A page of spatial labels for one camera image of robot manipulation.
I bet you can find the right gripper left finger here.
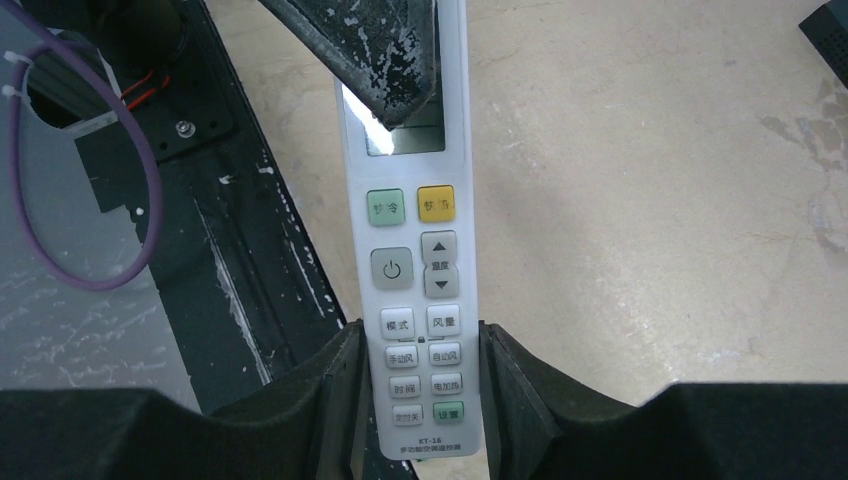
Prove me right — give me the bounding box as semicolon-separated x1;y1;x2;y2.
1;322;368;479

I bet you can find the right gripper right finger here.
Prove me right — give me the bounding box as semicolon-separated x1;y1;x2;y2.
479;323;847;479

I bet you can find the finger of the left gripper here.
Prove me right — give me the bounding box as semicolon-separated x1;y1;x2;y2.
260;0;439;130

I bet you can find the white remote control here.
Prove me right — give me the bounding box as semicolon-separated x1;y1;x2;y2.
336;1;483;460

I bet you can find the black foam pad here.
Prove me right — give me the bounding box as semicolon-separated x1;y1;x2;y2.
799;0;847;86

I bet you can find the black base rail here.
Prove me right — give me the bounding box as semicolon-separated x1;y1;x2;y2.
19;0;419;480

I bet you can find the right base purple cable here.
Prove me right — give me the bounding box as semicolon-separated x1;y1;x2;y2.
0;0;166;293

